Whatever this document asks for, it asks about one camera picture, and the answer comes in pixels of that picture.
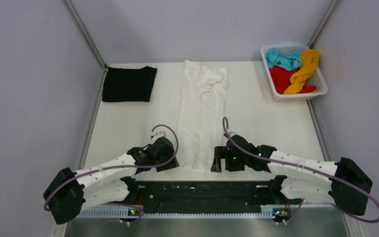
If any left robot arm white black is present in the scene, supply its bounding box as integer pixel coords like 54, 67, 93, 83
43, 136, 179, 225

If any white plastic basket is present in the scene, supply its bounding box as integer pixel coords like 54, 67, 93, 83
261, 43, 328, 102

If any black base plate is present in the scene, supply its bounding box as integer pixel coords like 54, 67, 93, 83
124, 178, 304, 215

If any right aluminium corner post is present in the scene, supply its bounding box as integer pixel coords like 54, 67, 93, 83
307, 0, 342, 48

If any folded black t shirt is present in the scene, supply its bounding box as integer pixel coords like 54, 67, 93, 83
102, 66, 157, 103

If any cyan t shirt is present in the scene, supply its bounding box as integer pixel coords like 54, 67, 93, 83
265, 48, 302, 71

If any yellow t shirt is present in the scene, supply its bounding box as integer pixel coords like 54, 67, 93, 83
283, 49, 320, 95

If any red t shirt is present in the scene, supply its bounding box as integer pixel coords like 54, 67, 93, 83
269, 66, 317, 94

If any aluminium corner post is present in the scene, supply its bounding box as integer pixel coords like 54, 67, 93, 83
307, 0, 342, 48
62, 0, 108, 70

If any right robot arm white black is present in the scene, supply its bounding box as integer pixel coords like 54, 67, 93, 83
210, 135, 373, 216

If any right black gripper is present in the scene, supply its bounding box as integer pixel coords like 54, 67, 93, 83
211, 145, 249, 172

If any aluminium front rail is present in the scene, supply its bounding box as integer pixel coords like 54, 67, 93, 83
51, 202, 369, 237

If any left aluminium corner post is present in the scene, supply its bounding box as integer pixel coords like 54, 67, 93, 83
62, 0, 108, 70

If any white t shirt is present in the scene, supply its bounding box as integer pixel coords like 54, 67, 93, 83
177, 60, 228, 172

